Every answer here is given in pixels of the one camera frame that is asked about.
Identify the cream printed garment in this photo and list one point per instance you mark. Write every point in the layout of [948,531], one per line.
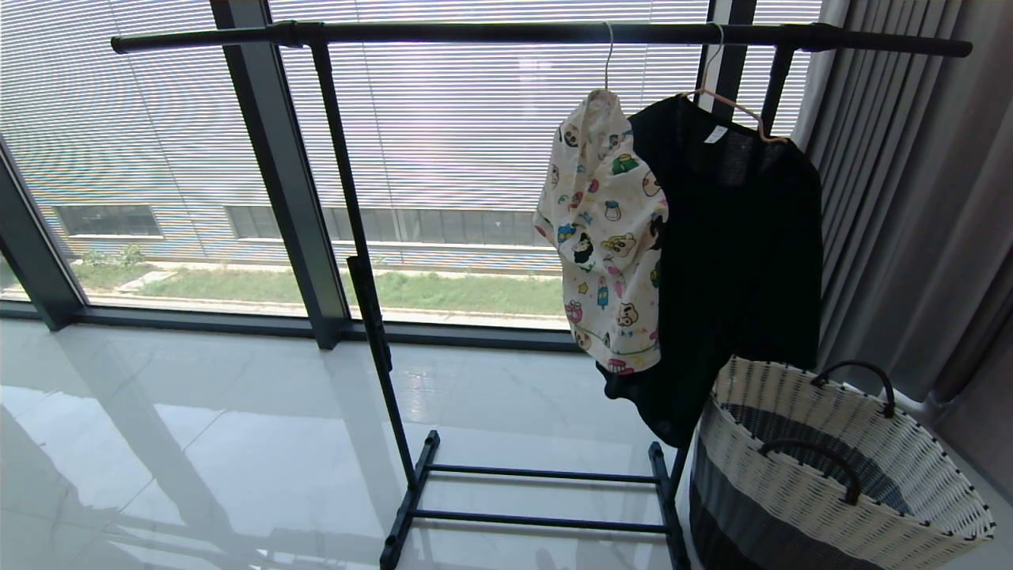
[605,261]

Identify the black garment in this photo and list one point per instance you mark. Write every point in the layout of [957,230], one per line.
[736,261]

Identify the pink clothes hanger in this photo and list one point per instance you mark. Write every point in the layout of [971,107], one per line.
[728,101]
[608,59]

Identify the black clothes rack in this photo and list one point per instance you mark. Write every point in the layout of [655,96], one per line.
[514,32]

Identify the white laundry basket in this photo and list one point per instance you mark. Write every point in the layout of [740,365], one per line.
[855,491]

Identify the window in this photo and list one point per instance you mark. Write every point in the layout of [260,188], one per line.
[435,119]

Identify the grey curtain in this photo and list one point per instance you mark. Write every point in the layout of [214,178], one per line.
[910,198]

